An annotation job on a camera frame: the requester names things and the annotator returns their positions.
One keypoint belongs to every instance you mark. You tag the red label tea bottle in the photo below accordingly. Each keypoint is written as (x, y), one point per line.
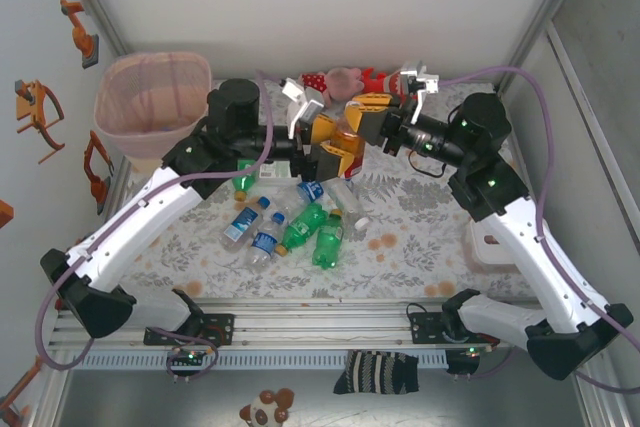
(347, 142)

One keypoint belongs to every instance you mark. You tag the blue label bottle white cap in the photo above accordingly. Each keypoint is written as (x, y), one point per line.
(312, 190)

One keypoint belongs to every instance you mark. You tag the slender clear bottle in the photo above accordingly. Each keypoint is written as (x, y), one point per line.
(347, 199)

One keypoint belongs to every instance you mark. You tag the clear bottle green white label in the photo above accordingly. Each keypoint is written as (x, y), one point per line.
(275, 170)

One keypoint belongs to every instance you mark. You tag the green bottle yellow cap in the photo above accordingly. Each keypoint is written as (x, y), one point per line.
(327, 242)
(245, 182)
(302, 229)

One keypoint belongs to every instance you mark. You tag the pink mesh bin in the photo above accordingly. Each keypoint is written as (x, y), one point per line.
(150, 92)

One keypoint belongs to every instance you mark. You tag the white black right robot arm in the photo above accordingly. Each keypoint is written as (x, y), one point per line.
(550, 267)

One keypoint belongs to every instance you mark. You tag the red plush shark toy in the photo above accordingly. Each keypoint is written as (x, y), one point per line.
(375, 82)

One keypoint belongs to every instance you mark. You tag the pink plush pig toy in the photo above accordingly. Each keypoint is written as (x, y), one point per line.
(342, 79)

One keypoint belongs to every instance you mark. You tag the floral tablecloth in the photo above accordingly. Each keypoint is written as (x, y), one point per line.
(410, 257)

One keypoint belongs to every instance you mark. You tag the white square plastic box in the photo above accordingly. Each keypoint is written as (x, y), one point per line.
(485, 257)

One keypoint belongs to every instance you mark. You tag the black beige striped sock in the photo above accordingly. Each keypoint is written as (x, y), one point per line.
(375, 372)

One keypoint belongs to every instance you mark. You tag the brown white plush toy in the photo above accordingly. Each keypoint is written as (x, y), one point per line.
(262, 412)

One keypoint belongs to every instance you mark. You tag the aluminium rail frame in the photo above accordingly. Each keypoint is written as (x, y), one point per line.
(320, 327)

